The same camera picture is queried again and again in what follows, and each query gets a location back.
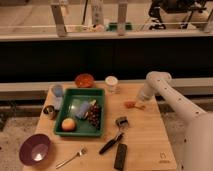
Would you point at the metal fork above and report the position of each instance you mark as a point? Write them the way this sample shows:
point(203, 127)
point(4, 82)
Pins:
point(80, 153)

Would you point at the purple bowl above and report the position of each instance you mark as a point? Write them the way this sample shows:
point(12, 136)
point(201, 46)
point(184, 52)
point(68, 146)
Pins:
point(34, 149)

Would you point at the peach fruit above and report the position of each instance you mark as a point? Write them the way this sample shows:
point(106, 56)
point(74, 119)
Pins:
point(68, 124)

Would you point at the green box on shelf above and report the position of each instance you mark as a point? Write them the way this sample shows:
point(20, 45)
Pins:
point(114, 26)

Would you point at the green plastic tray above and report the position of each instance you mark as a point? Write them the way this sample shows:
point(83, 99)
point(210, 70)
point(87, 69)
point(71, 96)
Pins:
point(73, 98)

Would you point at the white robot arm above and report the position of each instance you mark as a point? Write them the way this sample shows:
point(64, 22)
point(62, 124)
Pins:
point(198, 140)

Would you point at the dark robot in background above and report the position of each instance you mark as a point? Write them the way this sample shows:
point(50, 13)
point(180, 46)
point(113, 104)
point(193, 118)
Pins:
point(178, 14)

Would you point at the black rectangular block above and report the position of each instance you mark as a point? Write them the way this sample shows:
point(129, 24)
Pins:
point(120, 157)

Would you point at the dark grape bunch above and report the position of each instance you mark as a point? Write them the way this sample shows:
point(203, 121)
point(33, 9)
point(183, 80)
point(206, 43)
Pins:
point(94, 115)

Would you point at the orange bowl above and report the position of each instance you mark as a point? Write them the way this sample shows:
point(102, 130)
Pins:
point(84, 80)

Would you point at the white paper cup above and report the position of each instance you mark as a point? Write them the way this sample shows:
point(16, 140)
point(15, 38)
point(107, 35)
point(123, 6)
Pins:
point(111, 82)

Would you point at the light blue cup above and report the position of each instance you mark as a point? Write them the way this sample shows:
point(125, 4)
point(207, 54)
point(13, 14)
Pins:
point(57, 90)

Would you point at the blue sponge block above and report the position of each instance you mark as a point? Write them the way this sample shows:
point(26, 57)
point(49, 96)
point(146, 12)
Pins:
point(82, 110)

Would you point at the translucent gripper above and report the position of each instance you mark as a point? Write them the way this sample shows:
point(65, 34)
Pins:
point(141, 103)

